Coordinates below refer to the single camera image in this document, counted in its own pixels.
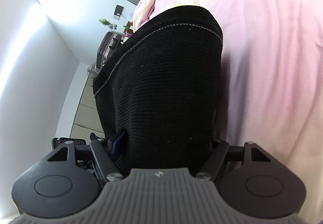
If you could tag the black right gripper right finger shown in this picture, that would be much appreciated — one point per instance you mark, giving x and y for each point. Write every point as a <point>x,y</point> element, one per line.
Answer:
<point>214,165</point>

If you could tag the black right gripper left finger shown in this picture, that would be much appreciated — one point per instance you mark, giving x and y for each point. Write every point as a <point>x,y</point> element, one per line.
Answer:
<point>105,152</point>

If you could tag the black pants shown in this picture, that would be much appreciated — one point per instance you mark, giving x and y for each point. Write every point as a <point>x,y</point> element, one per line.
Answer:
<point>162,87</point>

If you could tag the beige built-in wardrobe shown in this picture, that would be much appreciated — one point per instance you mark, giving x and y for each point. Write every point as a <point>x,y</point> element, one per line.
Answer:
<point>86,120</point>

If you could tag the standing fan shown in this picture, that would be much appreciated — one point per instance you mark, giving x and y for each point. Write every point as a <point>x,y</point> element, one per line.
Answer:
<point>92,71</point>

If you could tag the dark maroon suitcase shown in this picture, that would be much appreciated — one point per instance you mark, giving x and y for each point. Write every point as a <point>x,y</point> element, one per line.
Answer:
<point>109,45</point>

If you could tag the wooden bedside table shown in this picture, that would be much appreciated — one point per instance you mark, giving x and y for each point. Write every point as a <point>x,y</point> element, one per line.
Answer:
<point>128,31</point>

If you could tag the small green potted plant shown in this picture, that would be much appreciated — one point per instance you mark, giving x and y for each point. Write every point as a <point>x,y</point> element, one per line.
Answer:
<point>106,22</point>

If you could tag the pink floral duvet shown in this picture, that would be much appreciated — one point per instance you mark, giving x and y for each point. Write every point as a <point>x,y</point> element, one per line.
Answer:
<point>272,75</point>

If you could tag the black wall socket panel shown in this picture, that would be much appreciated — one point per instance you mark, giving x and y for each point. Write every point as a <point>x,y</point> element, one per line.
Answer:
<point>118,10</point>

